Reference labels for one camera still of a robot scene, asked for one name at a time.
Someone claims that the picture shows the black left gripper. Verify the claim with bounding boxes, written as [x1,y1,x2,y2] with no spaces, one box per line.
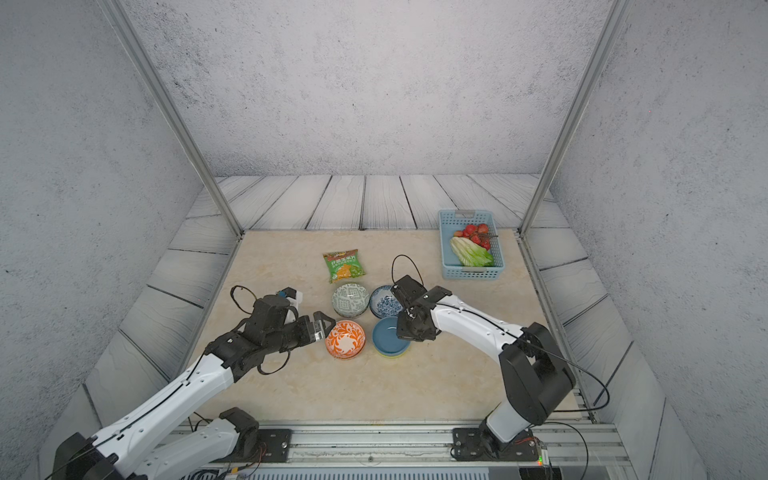
[263,309,338,356]

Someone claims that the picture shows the slate blue plastic bowl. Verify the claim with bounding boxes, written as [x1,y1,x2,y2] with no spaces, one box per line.
[372,317,410,354]

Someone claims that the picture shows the green patterned white bowl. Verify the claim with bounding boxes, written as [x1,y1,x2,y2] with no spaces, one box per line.
[331,283,370,318]

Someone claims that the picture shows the orange leaf pattern bowl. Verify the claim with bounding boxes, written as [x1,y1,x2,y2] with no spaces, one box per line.
[325,320,366,360]

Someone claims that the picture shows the blue floral bowl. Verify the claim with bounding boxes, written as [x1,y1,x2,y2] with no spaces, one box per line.
[369,285,403,319]

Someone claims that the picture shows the lime green plastic bowl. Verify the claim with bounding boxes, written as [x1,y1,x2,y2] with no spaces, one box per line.
[378,351,408,359]

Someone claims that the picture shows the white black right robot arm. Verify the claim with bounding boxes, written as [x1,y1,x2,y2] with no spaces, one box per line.
[395,289,575,445]

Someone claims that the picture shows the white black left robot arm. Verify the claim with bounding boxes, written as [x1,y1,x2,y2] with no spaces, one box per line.
[50,289,336,479]

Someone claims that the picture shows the green corn chips bag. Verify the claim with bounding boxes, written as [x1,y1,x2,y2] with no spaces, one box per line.
[323,249,365,283]

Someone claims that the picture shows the green lettuce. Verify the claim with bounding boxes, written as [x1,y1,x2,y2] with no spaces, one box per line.
[449,236,495,268]

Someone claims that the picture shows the light blue plastic basket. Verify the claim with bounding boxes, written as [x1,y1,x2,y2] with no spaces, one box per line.
[438,210,505,280]

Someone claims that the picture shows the red strawberries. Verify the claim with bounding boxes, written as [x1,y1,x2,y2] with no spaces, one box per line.
[453,224,493,250]

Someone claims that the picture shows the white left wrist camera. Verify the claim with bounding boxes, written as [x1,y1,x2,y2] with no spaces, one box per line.
[277,287,303,308]

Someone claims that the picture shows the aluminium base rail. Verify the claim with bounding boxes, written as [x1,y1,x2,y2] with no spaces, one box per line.
[107,419,631,480]

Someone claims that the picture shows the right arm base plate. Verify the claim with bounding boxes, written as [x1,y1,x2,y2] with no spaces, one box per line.
[450,427,542,463]

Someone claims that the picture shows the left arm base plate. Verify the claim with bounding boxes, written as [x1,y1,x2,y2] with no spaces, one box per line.
[214,428,293,464]

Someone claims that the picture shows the aluminium frame post right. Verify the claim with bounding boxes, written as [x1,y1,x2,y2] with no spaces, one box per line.
[518,0,633,238]

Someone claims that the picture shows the aluminium frame post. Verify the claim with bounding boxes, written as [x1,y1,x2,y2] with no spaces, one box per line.
[98,0,244,239]
[518,0,633,238]

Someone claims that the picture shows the aluminium frame post left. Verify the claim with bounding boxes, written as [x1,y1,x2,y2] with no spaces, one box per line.
[98,0,244,239]

